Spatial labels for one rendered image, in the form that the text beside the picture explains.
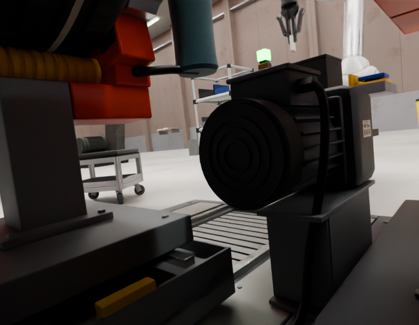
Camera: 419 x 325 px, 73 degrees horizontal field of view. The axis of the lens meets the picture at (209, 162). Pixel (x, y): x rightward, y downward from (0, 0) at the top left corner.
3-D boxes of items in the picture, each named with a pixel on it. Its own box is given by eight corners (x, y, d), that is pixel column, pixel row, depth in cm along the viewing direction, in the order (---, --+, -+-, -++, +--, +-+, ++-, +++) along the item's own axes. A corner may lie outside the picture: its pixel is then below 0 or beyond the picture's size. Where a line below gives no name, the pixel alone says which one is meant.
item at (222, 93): (199, 173, 298) (188, 77, 290) (224, 167, 328) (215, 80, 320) (240, 173, 261) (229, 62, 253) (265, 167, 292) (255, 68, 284)
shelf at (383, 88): (253, 113, 107) (252, 105, 107) (275, 113, 119) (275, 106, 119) (385, 91, 78) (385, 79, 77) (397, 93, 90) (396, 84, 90)
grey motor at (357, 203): (163, 336, 39) (130, 77, 36) (299, 237, 70) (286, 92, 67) (285, 413, 27) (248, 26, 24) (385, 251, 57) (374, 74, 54)
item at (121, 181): (146, 193, 209) (141, 147, 206) (125, 205, 173) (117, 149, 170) (93, 197, 215) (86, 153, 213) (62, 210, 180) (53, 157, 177)
